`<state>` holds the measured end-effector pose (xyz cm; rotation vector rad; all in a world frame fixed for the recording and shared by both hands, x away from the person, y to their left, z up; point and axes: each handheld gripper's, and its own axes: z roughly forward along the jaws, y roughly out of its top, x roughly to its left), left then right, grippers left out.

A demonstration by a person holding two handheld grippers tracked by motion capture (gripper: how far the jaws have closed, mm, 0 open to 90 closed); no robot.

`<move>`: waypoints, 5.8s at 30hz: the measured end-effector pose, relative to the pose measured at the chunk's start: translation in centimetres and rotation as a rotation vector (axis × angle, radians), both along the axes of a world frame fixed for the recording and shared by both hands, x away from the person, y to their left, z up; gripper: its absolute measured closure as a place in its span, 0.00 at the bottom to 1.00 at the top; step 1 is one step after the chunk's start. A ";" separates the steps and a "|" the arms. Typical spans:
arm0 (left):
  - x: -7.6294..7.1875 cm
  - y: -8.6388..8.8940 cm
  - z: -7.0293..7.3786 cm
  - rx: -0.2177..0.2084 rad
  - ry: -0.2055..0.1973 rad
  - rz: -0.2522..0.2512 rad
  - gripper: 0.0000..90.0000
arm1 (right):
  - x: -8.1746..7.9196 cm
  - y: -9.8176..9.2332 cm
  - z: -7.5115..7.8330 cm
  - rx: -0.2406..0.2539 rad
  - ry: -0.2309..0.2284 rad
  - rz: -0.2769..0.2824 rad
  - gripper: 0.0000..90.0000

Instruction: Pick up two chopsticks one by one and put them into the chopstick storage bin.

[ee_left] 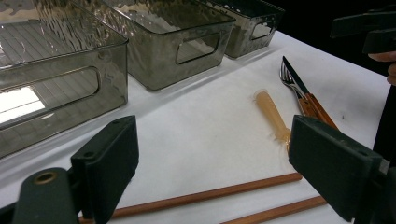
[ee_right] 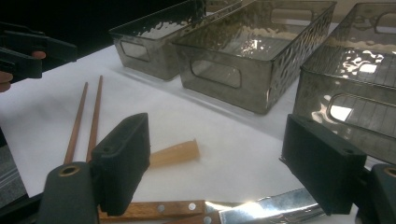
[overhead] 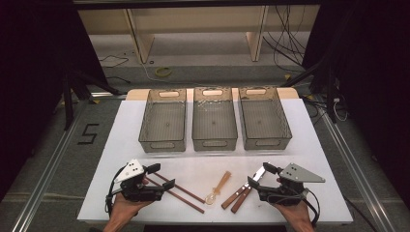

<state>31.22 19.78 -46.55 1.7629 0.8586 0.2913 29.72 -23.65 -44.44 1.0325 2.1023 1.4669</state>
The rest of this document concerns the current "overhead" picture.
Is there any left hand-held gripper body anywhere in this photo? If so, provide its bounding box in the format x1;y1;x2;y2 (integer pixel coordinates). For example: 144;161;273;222
110;158;165;203

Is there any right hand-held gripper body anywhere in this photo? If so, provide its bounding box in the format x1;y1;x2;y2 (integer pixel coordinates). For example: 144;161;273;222
257;162;327;207

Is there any brown wooden chopstick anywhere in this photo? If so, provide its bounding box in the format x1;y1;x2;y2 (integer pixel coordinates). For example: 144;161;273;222
153;172;207;205
144;176;206;215

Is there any smoky transparent plastic bin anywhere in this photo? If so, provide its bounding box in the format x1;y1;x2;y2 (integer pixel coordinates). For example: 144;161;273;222
237;86;293;151
191;86;239;153
138;88;188;154

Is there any person's right hand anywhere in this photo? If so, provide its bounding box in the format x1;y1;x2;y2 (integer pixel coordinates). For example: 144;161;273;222
273;178;312;226

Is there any person's left hand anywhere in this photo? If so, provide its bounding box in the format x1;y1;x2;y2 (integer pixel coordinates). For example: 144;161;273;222
107;178;153;226

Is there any black metal stand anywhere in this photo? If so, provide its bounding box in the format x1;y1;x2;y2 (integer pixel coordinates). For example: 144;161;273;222
279;60;340;124
62;70;128;131

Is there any yellow tape roll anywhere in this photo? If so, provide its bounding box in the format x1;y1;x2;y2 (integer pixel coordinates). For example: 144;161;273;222
154;66;173;78

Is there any black curtain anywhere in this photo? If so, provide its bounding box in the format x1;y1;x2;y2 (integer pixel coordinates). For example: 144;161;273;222
0;0;109;201
301;0;410;211

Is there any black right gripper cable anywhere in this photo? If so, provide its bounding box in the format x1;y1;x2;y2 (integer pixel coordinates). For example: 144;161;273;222
301;188;322;226

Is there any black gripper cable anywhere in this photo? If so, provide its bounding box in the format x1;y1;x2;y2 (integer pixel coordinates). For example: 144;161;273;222
301;188;322;226
104;166;128;218

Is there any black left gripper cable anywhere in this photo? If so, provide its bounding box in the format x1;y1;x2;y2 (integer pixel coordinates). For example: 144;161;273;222
104;166;128;218

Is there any metal floor rail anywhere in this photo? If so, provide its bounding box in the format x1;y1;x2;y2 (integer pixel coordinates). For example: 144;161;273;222
11;92;129;232
303;94;398;232

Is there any white floor cable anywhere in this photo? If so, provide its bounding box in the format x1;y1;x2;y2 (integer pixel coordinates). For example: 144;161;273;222
129;51;197;86

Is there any thin black floor cable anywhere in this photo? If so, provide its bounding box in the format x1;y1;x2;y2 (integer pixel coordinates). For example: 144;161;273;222
98;54;130;69

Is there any bundle of black cables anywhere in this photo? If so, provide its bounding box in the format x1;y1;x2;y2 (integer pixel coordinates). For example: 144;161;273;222
262;4;308;73

